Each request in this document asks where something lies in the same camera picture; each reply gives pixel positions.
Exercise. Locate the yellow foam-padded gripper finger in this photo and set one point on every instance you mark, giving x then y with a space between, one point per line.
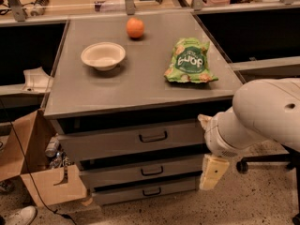
213 168

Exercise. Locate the grey drawer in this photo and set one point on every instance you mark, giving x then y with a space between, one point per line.
151 190
141 171
121 141

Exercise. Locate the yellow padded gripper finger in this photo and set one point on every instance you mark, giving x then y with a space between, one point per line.
204 120

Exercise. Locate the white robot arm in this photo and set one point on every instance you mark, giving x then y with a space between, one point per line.
266 109

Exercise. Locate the grey drawer cabinet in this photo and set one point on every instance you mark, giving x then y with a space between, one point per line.
135 92

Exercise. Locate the brown cardboard box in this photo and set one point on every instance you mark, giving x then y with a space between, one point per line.
24 156

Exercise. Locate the grey bottom drawer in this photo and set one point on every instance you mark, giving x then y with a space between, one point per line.
151 190

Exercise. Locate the grey middle drawer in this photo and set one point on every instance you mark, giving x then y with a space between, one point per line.
141 171

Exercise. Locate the white paper bowl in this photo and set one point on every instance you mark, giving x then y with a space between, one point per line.
103 56

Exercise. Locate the black silver handheld tool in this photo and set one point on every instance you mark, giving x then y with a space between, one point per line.
39 7

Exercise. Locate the black office chair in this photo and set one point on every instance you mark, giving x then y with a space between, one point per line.
293 163

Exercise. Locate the grey top drawer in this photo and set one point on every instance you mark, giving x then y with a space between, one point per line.
121 141

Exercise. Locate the orange fruit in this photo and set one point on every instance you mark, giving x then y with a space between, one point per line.
135 28

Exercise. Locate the white sneaker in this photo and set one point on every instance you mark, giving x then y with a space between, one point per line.
24 216

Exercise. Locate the grey metal bracket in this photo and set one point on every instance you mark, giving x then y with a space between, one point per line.
37 81

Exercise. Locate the green chip bag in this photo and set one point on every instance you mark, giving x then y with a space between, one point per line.
189 62

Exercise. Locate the silver drink can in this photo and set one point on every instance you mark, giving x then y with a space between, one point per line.
52 147

